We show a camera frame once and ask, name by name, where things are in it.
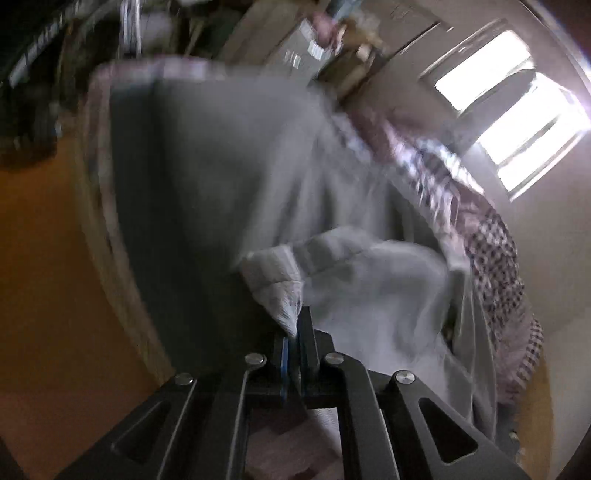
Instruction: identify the small checked pillow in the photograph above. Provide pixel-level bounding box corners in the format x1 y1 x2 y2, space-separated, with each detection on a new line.
339 99 546 404

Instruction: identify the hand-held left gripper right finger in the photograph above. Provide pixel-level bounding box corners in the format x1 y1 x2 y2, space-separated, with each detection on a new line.
295 307 532 480

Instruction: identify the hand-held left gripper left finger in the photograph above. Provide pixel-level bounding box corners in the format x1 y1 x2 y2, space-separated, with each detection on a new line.
53 333 296 480

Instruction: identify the large-check bed sheet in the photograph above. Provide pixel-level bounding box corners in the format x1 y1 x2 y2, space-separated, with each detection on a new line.
76 55 352 480

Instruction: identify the cardboard box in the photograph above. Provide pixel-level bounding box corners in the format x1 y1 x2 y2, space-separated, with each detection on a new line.
270 18 340 81

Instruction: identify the window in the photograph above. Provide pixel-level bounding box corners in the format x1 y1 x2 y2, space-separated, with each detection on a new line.
431 28 581 197

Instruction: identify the grey-green sweatshirt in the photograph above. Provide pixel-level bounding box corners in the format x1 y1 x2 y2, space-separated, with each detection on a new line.
108 76 502 441

